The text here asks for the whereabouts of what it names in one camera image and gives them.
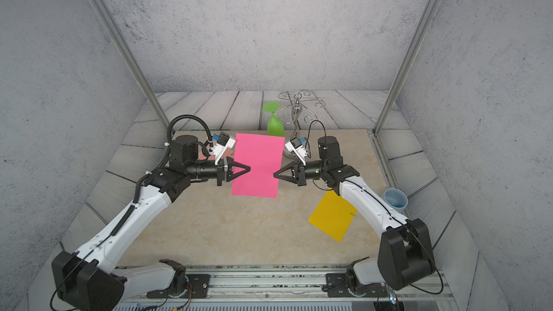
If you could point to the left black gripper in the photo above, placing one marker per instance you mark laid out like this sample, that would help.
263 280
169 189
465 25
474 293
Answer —
238 165

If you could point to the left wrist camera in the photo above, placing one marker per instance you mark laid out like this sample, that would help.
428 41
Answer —
220 144

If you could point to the left aluminium frame post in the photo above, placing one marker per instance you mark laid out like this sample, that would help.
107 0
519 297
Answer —
123 48

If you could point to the yellow paper sheet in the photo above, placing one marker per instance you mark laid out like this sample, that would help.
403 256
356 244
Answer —
333 215

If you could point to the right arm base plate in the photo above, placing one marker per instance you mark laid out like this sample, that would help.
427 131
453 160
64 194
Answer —
347 285

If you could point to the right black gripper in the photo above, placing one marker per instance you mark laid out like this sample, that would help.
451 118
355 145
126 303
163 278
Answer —
302 178

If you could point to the aluminium front rail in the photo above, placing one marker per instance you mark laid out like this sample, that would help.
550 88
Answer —
294 287

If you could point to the light blue cup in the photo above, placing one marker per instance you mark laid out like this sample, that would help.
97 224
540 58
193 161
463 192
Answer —
396 199

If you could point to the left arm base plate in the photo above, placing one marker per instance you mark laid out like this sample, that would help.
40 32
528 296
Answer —
195 286

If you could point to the aluminium frame post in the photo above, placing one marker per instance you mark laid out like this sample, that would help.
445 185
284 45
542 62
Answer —
123 48
423 24

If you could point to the magenta paper sheet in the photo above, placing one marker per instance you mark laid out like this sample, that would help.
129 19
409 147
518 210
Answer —
263 154

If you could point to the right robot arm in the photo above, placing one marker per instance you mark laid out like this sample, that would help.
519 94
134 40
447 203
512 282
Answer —
405 254

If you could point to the right aluminium frame post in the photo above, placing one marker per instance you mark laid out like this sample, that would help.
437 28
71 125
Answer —
423 24

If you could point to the silver metal hanger stand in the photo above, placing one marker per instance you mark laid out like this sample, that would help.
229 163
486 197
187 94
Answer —
290 114

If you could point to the salmon pink paper sheet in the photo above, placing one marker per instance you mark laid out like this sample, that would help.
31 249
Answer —
205 154

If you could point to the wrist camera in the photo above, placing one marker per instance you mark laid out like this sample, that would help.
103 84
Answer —
297 148
220 144

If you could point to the green plastic wine glass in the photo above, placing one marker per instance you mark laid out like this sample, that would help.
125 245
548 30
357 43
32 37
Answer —
275 126

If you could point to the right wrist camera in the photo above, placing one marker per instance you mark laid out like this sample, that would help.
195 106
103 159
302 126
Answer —
297 148

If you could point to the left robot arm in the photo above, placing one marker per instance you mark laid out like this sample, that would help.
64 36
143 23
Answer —
89 278

